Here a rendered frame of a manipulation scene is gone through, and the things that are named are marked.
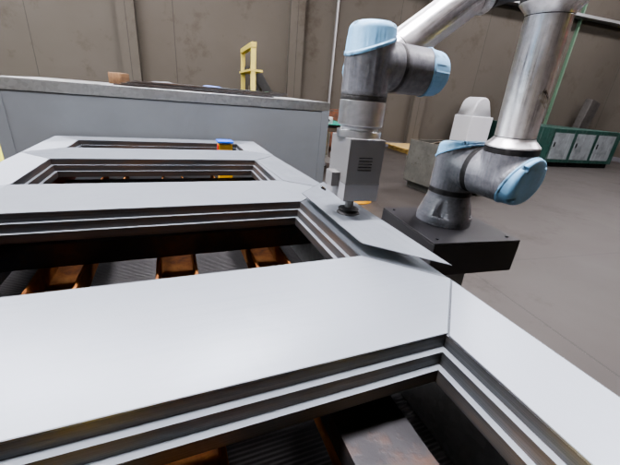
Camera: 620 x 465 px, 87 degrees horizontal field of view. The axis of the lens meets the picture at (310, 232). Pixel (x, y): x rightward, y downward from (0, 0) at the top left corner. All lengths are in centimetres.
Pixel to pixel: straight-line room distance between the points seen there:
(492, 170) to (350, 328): 62
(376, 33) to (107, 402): 53
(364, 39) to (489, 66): 995
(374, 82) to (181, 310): 41
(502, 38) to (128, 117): 987
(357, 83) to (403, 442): 47
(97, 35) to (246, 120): 665
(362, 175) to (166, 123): 112
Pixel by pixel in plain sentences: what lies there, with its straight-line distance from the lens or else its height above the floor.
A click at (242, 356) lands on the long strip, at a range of 31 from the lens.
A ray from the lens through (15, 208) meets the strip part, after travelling 74.
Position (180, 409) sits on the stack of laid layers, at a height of 85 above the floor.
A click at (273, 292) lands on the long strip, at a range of 39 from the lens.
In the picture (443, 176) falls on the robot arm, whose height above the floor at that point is 91.
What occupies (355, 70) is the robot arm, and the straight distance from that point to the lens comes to 55.
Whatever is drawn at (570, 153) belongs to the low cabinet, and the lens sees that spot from 975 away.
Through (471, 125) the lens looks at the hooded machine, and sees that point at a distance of 931.
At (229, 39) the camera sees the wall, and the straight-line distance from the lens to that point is 787.
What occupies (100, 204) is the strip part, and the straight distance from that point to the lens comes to 71.
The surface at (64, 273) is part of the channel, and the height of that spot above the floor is 68.
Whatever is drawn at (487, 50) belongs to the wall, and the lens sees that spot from 1039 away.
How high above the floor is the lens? 108
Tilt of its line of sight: 23 degrees down
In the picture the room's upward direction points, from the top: 5 degrees clockwise
